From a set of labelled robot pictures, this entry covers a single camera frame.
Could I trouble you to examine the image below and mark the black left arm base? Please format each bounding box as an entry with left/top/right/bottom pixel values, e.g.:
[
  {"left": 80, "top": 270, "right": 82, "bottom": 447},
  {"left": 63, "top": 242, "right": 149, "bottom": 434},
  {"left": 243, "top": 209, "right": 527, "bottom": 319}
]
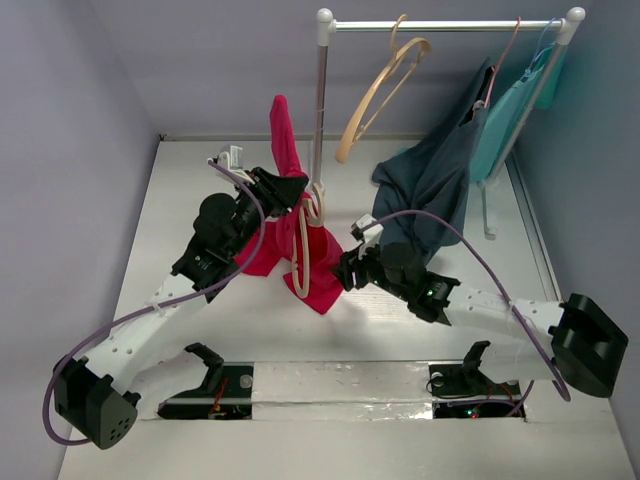
[{"left": 158, "top": 343, "right": 254, "bottom": 420}]

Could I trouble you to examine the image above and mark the dark teal t shirt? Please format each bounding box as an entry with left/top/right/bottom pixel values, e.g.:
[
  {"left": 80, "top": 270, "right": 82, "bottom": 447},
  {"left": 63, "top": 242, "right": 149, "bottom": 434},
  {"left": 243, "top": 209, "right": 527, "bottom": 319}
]
[{"left": 372, "top": 59, "right": 494, "bottom": 232}]

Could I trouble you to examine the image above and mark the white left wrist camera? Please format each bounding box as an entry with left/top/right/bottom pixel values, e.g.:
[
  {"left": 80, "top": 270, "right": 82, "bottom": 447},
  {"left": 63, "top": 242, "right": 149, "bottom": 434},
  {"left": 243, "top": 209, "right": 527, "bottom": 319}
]
[{"left": 209, "top": 144, "right": 244, "bottom": 177}]

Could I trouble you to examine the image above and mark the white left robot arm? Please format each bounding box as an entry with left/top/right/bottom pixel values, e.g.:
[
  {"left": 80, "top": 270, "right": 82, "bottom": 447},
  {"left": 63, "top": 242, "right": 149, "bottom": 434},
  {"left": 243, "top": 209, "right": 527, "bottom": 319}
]
[{"left": 42, "top": 167, "right": 308, "bottom": 450}]

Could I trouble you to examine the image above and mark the blue hanger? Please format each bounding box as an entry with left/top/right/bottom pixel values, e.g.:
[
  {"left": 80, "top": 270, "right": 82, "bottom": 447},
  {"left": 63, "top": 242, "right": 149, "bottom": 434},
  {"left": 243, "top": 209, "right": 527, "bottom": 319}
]
[{"left": 528, "top": 17, "right": 558, "bottom": 76}]

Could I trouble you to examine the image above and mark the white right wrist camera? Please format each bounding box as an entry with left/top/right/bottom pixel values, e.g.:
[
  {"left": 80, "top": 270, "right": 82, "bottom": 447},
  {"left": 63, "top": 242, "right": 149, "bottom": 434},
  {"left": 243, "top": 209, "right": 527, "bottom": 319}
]
[{"left": 351, "top": 214, "right": 384, "bottom": 246}]

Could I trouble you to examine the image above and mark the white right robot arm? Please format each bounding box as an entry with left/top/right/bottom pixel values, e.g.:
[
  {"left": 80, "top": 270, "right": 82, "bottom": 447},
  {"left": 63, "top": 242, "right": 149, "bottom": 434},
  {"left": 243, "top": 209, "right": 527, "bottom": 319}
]
[{"left": 331, "top": 243, "right": 629, "bottom": 398}]

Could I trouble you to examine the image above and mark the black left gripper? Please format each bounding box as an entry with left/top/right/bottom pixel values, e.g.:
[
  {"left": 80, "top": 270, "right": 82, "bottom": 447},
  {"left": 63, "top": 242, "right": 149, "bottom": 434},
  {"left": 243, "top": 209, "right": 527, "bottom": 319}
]
[{"left": 227, "top": 168, "right": 306, "bottom": 258}]

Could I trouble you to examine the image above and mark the white clothes rack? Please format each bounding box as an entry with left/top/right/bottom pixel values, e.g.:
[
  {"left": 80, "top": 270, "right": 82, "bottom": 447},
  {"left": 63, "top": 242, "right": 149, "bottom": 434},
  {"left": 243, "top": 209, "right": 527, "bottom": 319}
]
[{"left": 309, "top": 7, "right": 586, "bottom": 240}]

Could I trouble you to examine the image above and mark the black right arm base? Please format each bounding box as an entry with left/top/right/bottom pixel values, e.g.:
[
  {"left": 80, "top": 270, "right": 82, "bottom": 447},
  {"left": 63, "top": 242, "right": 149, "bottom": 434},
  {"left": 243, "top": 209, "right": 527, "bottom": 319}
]
[{"left": 425, "top": 340, "right": 526, "bottom": 420}]

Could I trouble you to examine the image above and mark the turquoise t shirt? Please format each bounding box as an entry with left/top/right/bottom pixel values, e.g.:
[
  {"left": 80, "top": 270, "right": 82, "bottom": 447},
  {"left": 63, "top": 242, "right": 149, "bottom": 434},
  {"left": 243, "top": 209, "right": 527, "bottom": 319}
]
[{"left": 470, "top": 43, "right": 555, "bottom": 183}]

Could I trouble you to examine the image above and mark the beige wooden hanger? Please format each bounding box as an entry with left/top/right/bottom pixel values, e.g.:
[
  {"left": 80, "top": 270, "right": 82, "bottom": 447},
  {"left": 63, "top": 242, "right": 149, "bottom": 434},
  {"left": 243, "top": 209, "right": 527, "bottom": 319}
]
[
  {"left": 335, "top": 14, "right": 432, "bottom": 164},
  {"left": 291, "top": 183, "right": 326, "bottom": 300}
]

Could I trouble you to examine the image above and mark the pink hanger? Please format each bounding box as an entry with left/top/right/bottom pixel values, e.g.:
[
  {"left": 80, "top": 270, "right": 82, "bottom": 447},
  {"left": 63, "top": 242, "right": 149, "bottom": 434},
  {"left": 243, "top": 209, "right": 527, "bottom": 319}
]
[{"left": 483, "top": 16, "right": 522, "bottom": 110}]

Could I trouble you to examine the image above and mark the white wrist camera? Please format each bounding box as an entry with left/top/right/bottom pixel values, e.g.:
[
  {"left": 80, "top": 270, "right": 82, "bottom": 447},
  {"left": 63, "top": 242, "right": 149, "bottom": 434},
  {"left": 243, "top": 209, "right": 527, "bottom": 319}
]
[
  {"left": 351, "top": 214, "right": 384, "bottom": 246},
  {"left": 209, "top": 144, "right": 244, "bottom": 177}
]

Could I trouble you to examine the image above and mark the red t shirt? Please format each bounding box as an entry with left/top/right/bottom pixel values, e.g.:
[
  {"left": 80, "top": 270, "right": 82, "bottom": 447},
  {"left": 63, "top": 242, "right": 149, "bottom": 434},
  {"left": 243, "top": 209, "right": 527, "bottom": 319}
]
[{"left": 235, "top": 95, "right": 343, "bottom": 315}]

